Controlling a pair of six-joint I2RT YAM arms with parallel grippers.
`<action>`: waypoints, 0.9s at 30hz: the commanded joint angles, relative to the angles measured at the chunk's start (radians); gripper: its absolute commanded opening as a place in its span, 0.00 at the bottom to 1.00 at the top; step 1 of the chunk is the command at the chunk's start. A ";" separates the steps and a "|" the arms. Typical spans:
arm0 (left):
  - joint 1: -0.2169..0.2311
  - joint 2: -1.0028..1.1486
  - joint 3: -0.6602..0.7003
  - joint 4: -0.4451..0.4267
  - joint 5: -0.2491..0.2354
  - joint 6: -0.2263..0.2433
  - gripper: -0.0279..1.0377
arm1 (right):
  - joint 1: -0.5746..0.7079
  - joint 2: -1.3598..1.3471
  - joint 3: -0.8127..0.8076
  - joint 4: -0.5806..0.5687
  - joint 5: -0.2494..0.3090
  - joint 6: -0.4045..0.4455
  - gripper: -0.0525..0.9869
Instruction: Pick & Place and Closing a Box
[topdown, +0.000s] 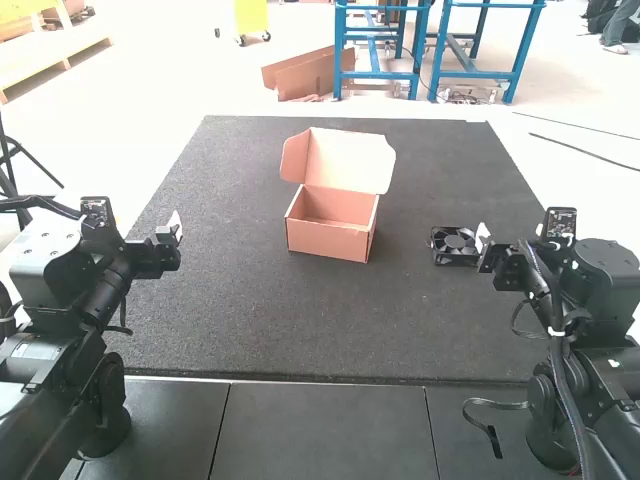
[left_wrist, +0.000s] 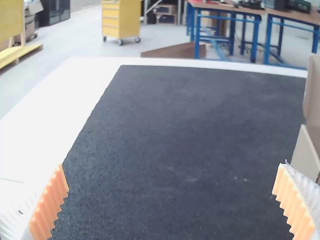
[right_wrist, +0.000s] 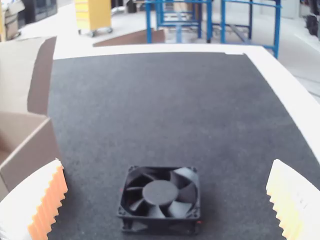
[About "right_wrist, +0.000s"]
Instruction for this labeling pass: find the cardboard box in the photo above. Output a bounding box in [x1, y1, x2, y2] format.
[0, 36, 63, 201]

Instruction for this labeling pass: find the black mat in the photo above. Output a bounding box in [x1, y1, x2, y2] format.
[47, 51, 320, 240]

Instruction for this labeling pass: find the blue metal frame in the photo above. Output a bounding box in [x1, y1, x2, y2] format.
[219, 0, 282, 60]
[144, 0, 213, 45]

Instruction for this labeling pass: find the black square fan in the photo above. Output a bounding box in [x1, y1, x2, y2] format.
[116, 165, 203, 235]

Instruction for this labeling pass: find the yellow wheeled cabinet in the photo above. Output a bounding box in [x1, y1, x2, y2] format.
[74, 0, 114, 38]

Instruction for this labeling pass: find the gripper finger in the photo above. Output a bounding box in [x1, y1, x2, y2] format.
[0, 157, 69, 240]
[265, 159, 320, 240]

